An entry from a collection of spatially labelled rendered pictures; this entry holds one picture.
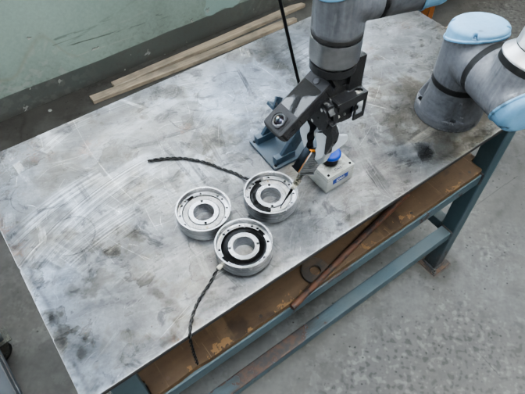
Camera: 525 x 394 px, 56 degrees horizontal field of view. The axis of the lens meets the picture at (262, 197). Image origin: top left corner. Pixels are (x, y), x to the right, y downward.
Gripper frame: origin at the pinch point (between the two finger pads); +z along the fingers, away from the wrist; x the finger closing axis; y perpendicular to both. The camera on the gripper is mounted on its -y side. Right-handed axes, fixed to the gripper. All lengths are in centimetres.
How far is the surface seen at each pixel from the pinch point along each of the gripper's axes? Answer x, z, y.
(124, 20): 165, 67, 19
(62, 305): 5, 13, -49
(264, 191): 5.3, 11.1, -6.9
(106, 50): 164, 78, 7
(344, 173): -0.5, 9.8, 8.4
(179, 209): 10.2, 10.2, -23.0
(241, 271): -7.7, 10.3, -20.3
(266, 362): -6, 69, -14
